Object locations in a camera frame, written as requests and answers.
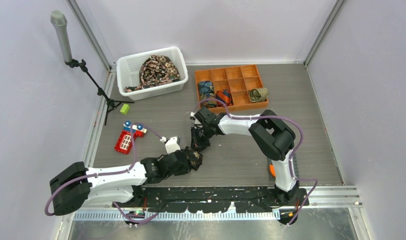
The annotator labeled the black gold floral tie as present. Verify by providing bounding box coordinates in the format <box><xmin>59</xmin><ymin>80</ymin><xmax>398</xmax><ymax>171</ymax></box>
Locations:
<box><xmin>184</xmin><ymin>146</ymin><xmax>203</xmax><ymax>171</ymax></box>

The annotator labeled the white plastic basket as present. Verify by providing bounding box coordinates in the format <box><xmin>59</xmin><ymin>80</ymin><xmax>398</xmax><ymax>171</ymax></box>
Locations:
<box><xmin>116</xmin><ymin>46</ymin><xmax>188</xmax><ymax>101</ymax></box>

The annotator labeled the orange navy striped rolled tie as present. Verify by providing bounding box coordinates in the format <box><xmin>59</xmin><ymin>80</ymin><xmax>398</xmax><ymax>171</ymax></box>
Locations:
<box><xmin>215</xmin><ymin>89</ymin><xmax>233</xmax><ymax>106</ymax></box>

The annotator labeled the black microphone tripod stand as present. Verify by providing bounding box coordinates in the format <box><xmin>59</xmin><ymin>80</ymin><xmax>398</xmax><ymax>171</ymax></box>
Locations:
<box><xmin>64</xmin><ymin>58</ymin><xmax>135</xmax><ymax>126</ymax></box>

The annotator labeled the red white toy block truck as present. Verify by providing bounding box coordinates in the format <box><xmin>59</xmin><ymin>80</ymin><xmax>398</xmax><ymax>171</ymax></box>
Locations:
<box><xmin>114</xmin><ymin>120</ymin><xmax>147</xmax><ymax>155</ymax></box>

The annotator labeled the navy floral rolled tie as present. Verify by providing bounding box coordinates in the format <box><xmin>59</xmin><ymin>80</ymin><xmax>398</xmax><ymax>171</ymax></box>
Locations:
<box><xmin>199</xmin><ymin>92</ymin><xmax>217</xmax><ymax>109</ymax></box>

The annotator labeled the green patterned rolled tie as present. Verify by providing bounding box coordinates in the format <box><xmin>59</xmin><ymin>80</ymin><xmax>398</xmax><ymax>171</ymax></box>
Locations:
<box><xmin>249</xmin><ymin>87</ymin><xmax>269</xmax><ymax>103</ymax></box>

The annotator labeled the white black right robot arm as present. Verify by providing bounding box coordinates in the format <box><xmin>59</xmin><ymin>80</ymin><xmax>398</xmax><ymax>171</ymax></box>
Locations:
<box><xmin>190</xmin><ymin>107</ymin><xmax>299</xmax><ymax>205</ymax></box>

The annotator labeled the teal navy rolled tie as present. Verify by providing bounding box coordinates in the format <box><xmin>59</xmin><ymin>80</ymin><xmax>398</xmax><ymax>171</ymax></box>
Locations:
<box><xmin>197</xmin><ymin>80</ymin><xmax>214</xmax><ymax>95</ymax></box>

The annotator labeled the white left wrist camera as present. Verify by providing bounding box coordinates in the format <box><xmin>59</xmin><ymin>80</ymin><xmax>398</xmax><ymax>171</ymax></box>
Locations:
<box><xmin>165</xmin><ymin>136</ymin><xmax>181</xmax><ymax>154</ymax></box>

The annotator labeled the green toy block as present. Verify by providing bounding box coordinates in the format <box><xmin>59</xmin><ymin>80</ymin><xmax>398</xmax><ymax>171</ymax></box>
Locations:
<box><xmin>120</xmin><ymin>103</ymin><xmax>130</xmax><ymax>115</ymax></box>

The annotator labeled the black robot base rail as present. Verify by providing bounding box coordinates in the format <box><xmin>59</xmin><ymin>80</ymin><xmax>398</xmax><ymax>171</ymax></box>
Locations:
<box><xmin>119</xmin><ymin>186</ymin><xmax>307</xmax><ymax>214</ymax></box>

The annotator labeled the orange curved toy piece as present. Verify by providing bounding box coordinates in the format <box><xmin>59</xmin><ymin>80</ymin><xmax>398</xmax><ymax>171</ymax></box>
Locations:
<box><xmin>269</xmin><ymin>164</ymin><xmax>276</xmax><ymax>178</ymax></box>

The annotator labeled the pile of floral ties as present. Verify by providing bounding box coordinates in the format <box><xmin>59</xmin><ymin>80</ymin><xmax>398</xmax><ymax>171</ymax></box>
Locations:
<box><xmin>124</xmin><ymin>55</ymin><xmax>180</xmax><ymax>93</ymax></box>

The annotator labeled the grey microphone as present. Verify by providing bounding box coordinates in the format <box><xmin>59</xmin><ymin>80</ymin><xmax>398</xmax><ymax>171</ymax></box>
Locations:
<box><xmin>50</xmin><ymin>10</ymin><xmax>73</xmax><ymax>64</ymax></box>

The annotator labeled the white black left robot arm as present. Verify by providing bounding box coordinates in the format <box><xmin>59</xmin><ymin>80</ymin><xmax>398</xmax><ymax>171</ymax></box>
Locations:
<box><xmin>45</xmin><ymin>147</ymin><xmax>203</xmax><ymax>216</ymax></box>

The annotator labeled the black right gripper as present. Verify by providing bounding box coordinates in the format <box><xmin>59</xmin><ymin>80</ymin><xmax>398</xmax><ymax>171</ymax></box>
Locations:
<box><xmin>190</xmin><ymin>124</ymin><xmax>213</xmax><ymax>156</ymax></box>

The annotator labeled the grey studded baseplate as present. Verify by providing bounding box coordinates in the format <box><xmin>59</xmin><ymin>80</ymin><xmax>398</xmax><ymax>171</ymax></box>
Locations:
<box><xmin>267</xmin><ymin>157</ymin><xmax>299</xmax><ymax>182</ymax></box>

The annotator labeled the orange wooden divided tray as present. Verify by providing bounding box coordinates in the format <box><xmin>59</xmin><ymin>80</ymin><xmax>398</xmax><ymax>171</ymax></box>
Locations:
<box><xmin>194</xmin><ymin>64</ymin><xmax>269</xmax><ymax>113</ymax></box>

